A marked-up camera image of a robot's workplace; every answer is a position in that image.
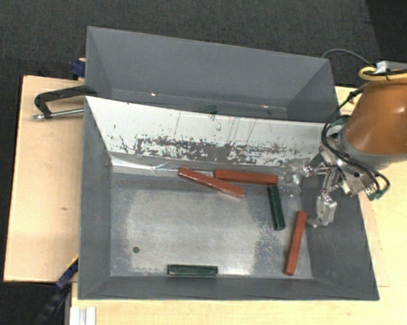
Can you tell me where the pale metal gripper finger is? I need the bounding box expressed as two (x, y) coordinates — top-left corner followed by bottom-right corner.
(282, 159), (317, 186)
(306, 188), (339, 230)

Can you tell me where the dark green flat block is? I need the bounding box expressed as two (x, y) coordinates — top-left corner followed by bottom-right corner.
(166, 261), (220, 280)
(263, 184), (290, 233)

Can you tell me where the red-brown flat block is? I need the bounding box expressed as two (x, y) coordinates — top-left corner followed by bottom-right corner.
(176, 166), (248, 200)
(283, 208), (309, 277)
(212, 168), (280, 187)

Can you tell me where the grey metal bin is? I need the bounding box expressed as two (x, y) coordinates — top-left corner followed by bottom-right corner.
(65, 25), (400, 324)

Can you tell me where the pale wood flat board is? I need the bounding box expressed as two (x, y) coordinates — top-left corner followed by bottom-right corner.
(3, 62), (406, 313)

